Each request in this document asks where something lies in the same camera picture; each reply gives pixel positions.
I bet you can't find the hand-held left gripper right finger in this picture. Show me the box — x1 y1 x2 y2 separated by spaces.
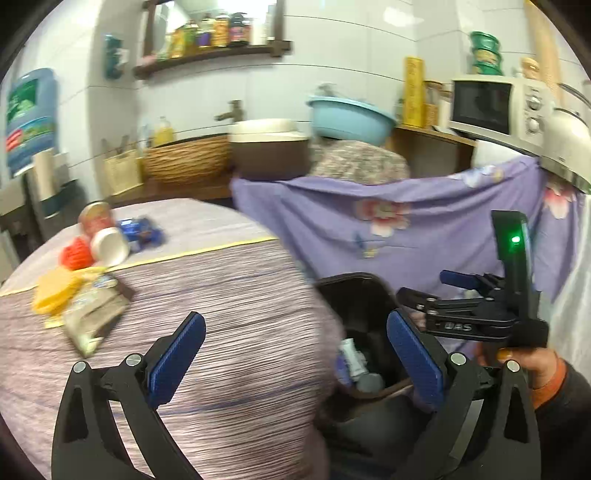
386 309 542 480

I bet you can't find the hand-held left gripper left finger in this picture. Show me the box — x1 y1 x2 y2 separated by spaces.
52 311 208 480

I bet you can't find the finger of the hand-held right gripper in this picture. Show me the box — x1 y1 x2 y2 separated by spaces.
440 270 506 293
397 287 444 324

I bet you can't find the dark brown waste bin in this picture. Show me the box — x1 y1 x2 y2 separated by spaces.
314 272 437 446

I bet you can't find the brown snack packet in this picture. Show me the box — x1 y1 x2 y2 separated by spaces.
61 272 136 357

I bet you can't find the blue snack wrapper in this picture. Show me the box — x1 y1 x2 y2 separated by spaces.
116 215 166 254

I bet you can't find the white paper cup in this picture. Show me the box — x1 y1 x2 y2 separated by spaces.
89 226 132 269

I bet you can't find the orange mesh ball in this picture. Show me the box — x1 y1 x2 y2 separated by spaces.
59 234 97 270

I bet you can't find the red tin can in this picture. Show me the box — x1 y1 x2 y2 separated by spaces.
78 201 116 237

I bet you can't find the person's right forearm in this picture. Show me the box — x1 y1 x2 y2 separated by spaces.
531 356 591 480

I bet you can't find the person's right hand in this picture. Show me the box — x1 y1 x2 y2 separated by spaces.
475 344 566 409

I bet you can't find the purple floral sheet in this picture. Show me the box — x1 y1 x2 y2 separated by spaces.
229 158 588 361

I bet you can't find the purple striped tablecloth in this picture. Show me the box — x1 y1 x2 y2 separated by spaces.
0 197 345 480

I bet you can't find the white sheet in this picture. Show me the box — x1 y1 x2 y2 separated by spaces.
549 191 591 371

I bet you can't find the wooden cabinet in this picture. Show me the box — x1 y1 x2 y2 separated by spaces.
385 124 476 179

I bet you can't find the white cloth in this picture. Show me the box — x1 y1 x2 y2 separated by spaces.
473 140 525 171

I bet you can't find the paisley cloth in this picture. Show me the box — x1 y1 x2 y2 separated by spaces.
308 138 411 186

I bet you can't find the glass jar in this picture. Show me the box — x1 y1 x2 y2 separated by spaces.
424 80 451 130

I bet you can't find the white microwave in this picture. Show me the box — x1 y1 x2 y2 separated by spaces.
447 76 557 151

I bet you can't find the white electric kettle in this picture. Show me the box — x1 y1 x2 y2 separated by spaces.
537 82 591 194

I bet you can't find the blue plastic basin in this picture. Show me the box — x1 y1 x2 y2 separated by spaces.
307 94 397 147

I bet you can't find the yellow wrap roll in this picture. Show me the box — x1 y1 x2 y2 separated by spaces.
402 56 426 128

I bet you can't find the beige chopstick holder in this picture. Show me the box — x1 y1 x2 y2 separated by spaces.
102 152 144 195

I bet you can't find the teal holder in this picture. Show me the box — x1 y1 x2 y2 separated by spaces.
41 179 86 218

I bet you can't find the woven basin sink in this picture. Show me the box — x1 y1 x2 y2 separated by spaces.
141 134 232 186

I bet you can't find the brown cream rice cooker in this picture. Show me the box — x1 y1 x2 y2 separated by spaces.
228 117 310 181

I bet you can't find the bundle of chopsticks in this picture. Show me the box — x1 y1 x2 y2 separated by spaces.
104 133 144 158

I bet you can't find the yellow soap bottle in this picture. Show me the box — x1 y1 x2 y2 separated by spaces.
152 116 175 148

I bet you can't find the brass faucet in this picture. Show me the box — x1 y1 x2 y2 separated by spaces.
213 99 245 123

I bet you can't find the tall paper cup stack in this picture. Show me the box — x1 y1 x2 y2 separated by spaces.
526 0 567 91

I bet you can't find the blue water jug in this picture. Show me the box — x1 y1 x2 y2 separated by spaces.
5 68 61 179

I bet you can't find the wooden framed mirror shelf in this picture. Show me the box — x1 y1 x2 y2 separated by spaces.
133 0 293 79

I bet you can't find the yellow seasoning packet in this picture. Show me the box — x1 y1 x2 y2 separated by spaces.
168 27 186 59

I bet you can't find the green capped oil bottle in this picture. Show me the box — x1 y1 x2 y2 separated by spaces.
182 20 199 54

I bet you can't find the purple label bottle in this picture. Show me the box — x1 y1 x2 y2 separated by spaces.
196 16 216 49

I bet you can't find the amber sauce bottle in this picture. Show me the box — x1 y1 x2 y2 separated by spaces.
212 13 232 47

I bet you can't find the green wall packet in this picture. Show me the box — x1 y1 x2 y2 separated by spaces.
103 34 129 79

